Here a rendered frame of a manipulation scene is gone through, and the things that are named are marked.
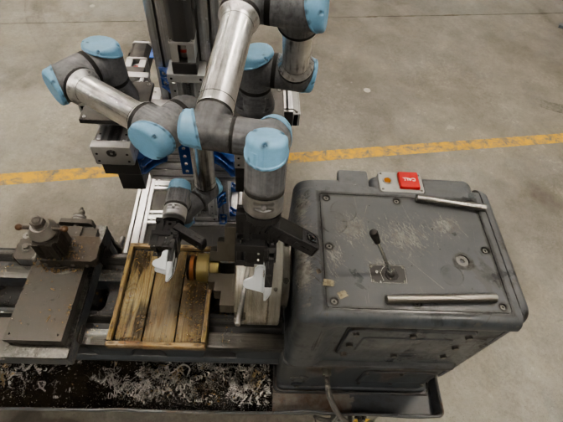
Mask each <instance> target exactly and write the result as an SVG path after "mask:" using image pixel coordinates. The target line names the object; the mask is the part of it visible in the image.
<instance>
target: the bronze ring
mask: <svg viewBox="0 0 563 422"><path fill-rule="evenodd" d="M209 273H219V274H220V261H212V260H211V261H210V252H209V253H208V254H198V256H197V255H189V257H188V259H187V266H186V276H187V280H196V281H197V282H207V284H208V278H209Z"/></svg>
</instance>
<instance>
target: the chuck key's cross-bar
mask: <svg viewBox="0 0 563 422"><path fill-rule="evenodd" d="M250 272H251V267H247V266H246V268H245V275H244V279H247V278H249V276H250ZM243 281H244V280H243ZM246 291H247V289H246V288H245V287H244V286H243V284H242V289H241V293H240V301H239V305H238V310H237V314H236V319H235V325H236V326H237V327H238V326H240V323H241V318H242V313H243V308H244V304H245V295H246Z"/></svg>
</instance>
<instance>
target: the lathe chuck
mask: <svg viewBox="0 0 563 422"><path fill-rule="evenodd" d="M256 267H257V265H254V267H251V272H250V276H249V277H252V276H253V275H254V272H255V268H256ZM245 268H246V266H243V265H236V266H235V293H234V312H237V310H238V305H239V301H240V293H241V289H242V284H243V280H244V275H245ZM267 310H268V299H267V300H266V301H263V293H261V292H259V291H253V290H250V289H247V291H246V295H245V304H244V308H243V311H244V312H245V318H243V319H241V323H240V324H246V325H266V319H267Z"/></svg>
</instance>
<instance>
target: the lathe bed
mask: <svg viewBox="0 0 563 422"><path fill-rule="evenodd" d="M6 251H7V252H6ZM14 251H15V250H0V317H11V316H12V314H13V311H14V308H13V306H14V304H17V302H18V298H19V296H20V294H21V292H19V291H22V288H23V286H24V284H25V281H26V280H27V277H28V273H29V272H30V269H31V267H32V266H31V265H20V264H19V263H18V262H16V261H15V260H14V259H13V253H14ZM112 256H113V257H112ZM126 260H127V255H122V254H110V256H108V257H106V263H107V268H109V270H108V269H107V268H102V270H101V275H102V274H103V276H104V277H103V276H101V275H100V278H99V281H98V284H97V287H96V292H95V295H94V298H93V302H92V304H91V307H93V308H91V309H90V312H89V316H88V318H87V322H86V324H85V327H86V329H85V334H84V337H83V340H84V341H83V340H82V343H81V344H80V347H79V350H78V353H77V356H76V359H75V360H106V361H140V362H175V363H243V364H278V365H279V358H280V355H281V353H282V350H284V334H282V323H283V322H284V321H283V320H282V316H280V320H279V323H278V325H277V326H276V325H246V324H240V326H238V327H237V326H236V325H235V323H234V315H235V314H234V313H232V315H230V313H231V312H226V315H222V312H221V314H219V313H220V312H219V310H220V299H217V298H216V300H215V298H214V290H213V292H212V300H211V308H212V309H213V310H211V311H210V315H209V330H208V337H207V345H206V351H195V350H174V349H173V350H148V349H120V348H108V347H106V346H105V342H106V339H105V338H106V337H107V333H108V330H109V326H110V323H111V319H112V315H113V311H114V308H115V307H114V304H116V299H117V296H118V292H119V289H120V284H121V278H122V274H123V271H124V267H125V264H126ZM10 262H11V263H10ZM9 263H10V264H9ZM5 266H7V267H5ZM4 267H5V268H4ZM110 268H111V270H110ZM112 269H113V270H112ZM118 269H119V270H118ZM121 269H122V270H121ZM2 270H3V272H2ZM117 270H118V271H117ZM5 271H7V272H5ZM120 272H121V273H120ZM104 273H105V274H104ZM111 273H112V274H111ZM4 274H5V275H4ZM105 275H106V278H105ZM4 276H5V277H4ZM113 287H114V289H113ZM111 289H112V290H114V291H112V292H111V291H110V290H111ZM5 292H7V294H4V293H5ZM98 292H99V294H98ZM96 293H97V294H96ZM106 293H108V294H109V295H107V296H106ZM3 295H4V296H3ZM9 297H11V298H9ZM101 298H103V300H102V302H100V299H101ZM111 298H112V299H111ZM8 301H9V302H8ZM103 301H104V302H103ZM4 302H6V304H7V303H8V304H9V303H10V304H11V305H13V306H11V305H10V306H8V305H5V304H3V303H4ZM108 303H110V304H108ZM214 303H215V305H216V306H212V305H213V304H214ZM93 304H94V305H95V306H96V305H97V306H98V307H94V306H93ZM112 307H113V308H112ZM111 308H112V309H111ZM98 310H100V311H98ZM102 310H103V311H102ZM215 311H217V312H216V313H212V312H215ZM92 312H93V313H92ZM97 312H98V313H97ZM90 315H91V316H90ZM92 315H93V316H92ZM92 324H95V325H96V326H98V327H95V325H92ZM226 327H228V328H226ZM229 327H230V328H229ZM90 328H93V329H94V328H95V329H94V331H93V330H92V329H90ZM97 328H98V329H97ZM87 329H88V330H87ZM226 329H228V330H226ZM104 331H105V332H104ZM225 331H226V332H225ZM223 333H224V334H223ZM226 333H227V334H226ZM85 335H87V337H85ZM88 336H89V337H88ZM227 336H228V337H227ZM223 337H224V338H223ZM222 338H223V339H222ZM230 338H231V339H230ZM87 339H88V340H87ZM103 339H105V340H103ZM101 340H102V341H101ZM227 340H228V342H227ZM221 341H223V342H221ZM223 344H224V346H222V345H223Z"/></svg>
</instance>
